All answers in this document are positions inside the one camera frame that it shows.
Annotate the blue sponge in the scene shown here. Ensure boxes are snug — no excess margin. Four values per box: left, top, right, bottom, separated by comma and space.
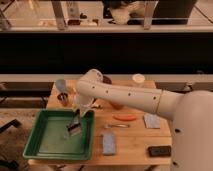
102, 132, 116, 155

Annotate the black rectangular sponge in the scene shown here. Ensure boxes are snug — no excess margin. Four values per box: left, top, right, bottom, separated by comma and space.
148, 145, 171, 157

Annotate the white lidded cup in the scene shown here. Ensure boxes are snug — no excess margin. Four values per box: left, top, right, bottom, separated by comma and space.
132, 74, 145, 87

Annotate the black handled brush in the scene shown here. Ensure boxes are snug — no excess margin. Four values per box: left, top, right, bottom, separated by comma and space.
67, 109, 82, 136

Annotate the blue cup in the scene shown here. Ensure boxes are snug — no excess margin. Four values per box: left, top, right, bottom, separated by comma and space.
55, 79, 67, 93

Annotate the grey blue cloth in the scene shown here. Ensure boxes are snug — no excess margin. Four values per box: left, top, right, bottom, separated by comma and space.
144, 113, 160, 129

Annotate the small metal cup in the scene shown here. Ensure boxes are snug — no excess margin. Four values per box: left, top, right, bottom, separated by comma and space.
57, 93, 69, 106

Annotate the green plastic tray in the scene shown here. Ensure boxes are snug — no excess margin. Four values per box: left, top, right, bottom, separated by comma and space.
23, 110, 94, 161

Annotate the purple bowl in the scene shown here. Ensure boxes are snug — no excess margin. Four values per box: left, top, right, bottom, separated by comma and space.
103, 75, 112, 84

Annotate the red bowl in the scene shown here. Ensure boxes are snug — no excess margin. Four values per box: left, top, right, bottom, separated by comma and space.
109, 102, 124, 110

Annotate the metal fork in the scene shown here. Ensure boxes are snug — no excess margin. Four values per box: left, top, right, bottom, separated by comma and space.
104, 124, 130, 129

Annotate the orange carrot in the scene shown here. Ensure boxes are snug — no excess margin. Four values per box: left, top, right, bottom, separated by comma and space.
113, 115, 137, 121

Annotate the yellow banana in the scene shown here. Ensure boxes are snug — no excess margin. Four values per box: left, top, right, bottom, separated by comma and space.
91, 103, 103, 109

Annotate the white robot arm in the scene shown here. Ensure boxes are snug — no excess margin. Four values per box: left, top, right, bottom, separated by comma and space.
74, 69, 213, 171

